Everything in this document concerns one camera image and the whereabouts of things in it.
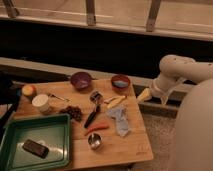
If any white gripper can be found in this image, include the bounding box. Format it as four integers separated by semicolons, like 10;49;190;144
150;77;174;98

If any yellow sponge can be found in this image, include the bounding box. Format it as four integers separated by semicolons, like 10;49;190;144
137;88;152;102

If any purple bowl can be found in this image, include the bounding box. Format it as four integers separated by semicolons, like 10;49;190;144
70;72;92;90

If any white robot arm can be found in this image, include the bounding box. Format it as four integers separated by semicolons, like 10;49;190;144
150;55;213;171

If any red bowl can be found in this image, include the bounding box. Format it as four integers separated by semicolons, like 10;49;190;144
111;74;130;91

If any yellow banana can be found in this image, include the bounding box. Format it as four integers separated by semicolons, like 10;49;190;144
104;95;126;109

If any wooden cutting board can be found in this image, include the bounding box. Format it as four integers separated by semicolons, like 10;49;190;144
12;78;155;171

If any orange carrot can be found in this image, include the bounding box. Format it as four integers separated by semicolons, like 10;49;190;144
84;123;109;136

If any small metal cup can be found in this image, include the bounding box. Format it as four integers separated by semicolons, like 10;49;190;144
88;133;102;150

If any bunch of dark grapes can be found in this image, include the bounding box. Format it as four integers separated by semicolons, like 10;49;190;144
60;106;82;122

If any small metal spoon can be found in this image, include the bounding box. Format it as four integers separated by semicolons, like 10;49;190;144
47;93;70;102

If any white cup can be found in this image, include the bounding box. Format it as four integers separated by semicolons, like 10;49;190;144
32;94;50;113

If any red yellow apple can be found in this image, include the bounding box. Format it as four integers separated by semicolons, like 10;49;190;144
22;85;37;97

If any dark brown rectangular block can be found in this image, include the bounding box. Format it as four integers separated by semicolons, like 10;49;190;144
22;139;49;158

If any green plastic tray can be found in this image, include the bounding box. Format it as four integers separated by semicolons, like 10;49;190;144
0;114;70;171

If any black object at left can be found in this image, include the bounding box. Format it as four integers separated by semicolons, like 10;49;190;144
0;71;21;134

